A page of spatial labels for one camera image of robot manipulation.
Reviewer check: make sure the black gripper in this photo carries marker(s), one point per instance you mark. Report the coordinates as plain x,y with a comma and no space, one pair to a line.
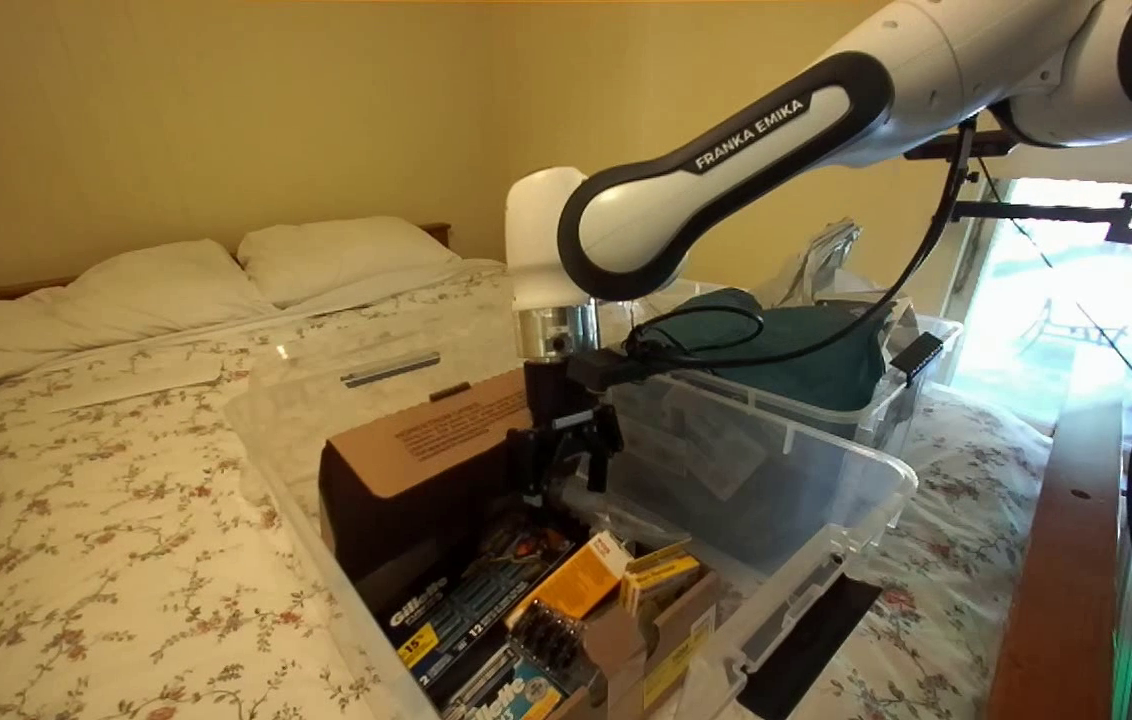
572,431

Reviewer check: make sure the black product box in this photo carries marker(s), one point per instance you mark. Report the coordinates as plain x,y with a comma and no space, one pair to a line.
459,618

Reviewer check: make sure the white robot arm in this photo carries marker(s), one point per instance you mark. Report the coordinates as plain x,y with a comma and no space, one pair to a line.
1052,72

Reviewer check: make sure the orange product box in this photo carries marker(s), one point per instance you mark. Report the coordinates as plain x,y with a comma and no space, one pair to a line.
581,583

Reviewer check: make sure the brown cardboard box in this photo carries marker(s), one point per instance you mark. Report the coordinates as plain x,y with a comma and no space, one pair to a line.
412,491

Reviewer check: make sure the yellow product box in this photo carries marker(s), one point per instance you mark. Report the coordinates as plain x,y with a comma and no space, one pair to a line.
657,598

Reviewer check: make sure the clear plastic bin with boxes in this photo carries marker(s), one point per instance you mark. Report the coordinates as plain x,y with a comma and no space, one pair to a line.
768,505

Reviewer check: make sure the dark teal cloth bag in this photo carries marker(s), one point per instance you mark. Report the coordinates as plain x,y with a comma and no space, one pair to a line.
814,355

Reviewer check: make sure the grey remote on bed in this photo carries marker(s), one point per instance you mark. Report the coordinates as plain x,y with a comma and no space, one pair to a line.
385,371

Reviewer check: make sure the white pillow far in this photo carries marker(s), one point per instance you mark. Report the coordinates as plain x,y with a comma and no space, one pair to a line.
299,261

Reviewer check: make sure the white pillow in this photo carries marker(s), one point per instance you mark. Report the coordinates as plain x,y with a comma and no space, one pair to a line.
299,261
128,297

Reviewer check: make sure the clear plastic bin with bags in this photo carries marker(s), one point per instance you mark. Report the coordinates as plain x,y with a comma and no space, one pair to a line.
912,351

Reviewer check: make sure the white pillow near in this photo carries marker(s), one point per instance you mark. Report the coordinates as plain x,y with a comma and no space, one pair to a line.
128,297

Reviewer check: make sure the floral bedspread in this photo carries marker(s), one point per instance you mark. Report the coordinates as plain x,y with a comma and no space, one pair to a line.
145,573

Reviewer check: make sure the wooden bed footboard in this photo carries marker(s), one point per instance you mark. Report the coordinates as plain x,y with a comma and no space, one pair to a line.
1059,647

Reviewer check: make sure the camera on black stand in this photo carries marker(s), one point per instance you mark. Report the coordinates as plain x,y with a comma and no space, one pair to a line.
1113,223

